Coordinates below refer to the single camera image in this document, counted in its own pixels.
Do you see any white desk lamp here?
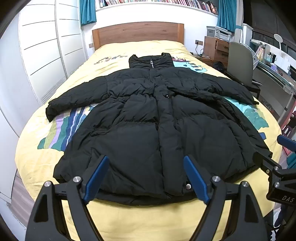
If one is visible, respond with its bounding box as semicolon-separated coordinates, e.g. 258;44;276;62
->
273;34;283;57

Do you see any yellow printed bedspread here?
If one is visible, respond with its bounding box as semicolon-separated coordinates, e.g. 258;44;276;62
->
14;40;286;241

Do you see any black bag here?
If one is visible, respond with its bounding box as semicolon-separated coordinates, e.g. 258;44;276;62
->
213;61;226;72

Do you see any teal curtain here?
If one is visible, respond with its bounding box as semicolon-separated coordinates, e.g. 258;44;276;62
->
217;0;243;33
79;0;97;25

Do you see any grey printer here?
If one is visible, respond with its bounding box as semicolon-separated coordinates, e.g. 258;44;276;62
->
206;26;232;41

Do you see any white desk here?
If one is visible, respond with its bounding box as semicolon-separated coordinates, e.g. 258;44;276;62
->
248;39;296;123

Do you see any black puffer coat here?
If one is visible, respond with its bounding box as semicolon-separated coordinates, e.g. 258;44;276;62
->
46;53;273;207

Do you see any row of books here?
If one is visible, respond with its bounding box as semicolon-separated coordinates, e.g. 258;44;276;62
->
98;0;219;15

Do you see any dark window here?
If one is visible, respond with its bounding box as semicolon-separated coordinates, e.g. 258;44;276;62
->
251;0;296;54

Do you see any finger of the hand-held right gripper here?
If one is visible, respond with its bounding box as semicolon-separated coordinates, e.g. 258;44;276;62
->
277;134;296;152
253;151;286;179

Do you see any white wardrobe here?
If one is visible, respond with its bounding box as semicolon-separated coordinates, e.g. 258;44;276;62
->
0;0;89;202

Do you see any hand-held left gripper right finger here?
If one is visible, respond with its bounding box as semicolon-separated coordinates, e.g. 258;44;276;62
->
183;155;270;241

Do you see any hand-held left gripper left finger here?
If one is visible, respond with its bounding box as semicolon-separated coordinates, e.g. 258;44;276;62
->
26;155;110;241

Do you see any wooden nightstand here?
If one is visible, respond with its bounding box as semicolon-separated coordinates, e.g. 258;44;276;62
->
203;36;232;66

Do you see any wooden bed headboard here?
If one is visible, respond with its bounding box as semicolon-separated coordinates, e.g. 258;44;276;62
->
92;22;185;50

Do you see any grey desk chair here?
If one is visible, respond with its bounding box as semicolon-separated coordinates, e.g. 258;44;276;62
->
225;42;263;98

